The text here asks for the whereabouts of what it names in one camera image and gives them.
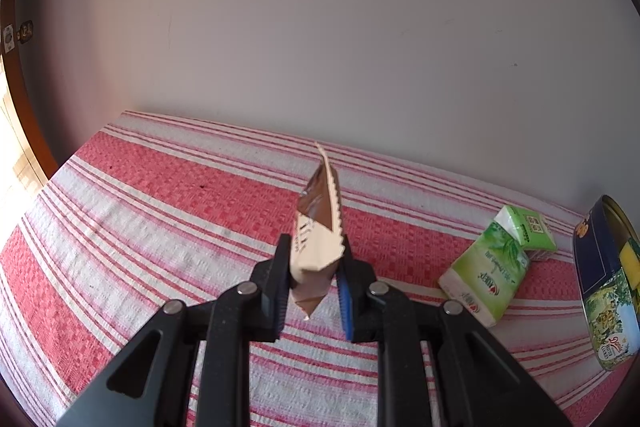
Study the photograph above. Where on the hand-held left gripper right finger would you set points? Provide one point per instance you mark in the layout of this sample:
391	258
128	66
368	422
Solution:
345	307

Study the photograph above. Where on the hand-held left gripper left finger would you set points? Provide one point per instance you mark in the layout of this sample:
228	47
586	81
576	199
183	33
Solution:
281	292

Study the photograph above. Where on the brown and beige wafer packet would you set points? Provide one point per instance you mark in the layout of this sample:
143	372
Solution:
315	247

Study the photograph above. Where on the round metal cookie tin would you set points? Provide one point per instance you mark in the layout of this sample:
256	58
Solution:
597	257

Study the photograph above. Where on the yellow sponge with green scourer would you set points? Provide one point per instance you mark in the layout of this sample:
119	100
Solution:
631	259

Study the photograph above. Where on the green tissue pack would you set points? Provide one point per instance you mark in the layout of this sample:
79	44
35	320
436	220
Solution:
485	277
530	227

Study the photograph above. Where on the red striped tablecloth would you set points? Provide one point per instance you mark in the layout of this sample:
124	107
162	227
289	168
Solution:
150	207

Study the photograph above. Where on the brass door fitting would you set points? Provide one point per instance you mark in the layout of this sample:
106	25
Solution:
26	31

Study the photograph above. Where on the brown wooden door frame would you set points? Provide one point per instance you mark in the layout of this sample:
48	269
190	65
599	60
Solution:
25	107

